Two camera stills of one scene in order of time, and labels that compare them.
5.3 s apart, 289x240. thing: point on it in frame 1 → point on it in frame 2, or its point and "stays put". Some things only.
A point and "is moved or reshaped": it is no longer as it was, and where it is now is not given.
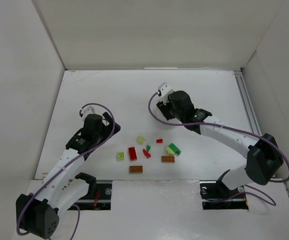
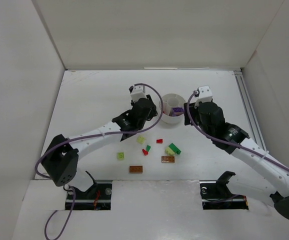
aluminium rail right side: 247,101 stays put
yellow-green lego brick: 141,139 stays put
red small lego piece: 147,154 is moved or reshaped
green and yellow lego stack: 172,149 stays put
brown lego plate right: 168,159 stays put
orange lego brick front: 136,169 stays put
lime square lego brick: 120,156 stays put
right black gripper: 163,110 → 191,118
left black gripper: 112,124 → 151,110
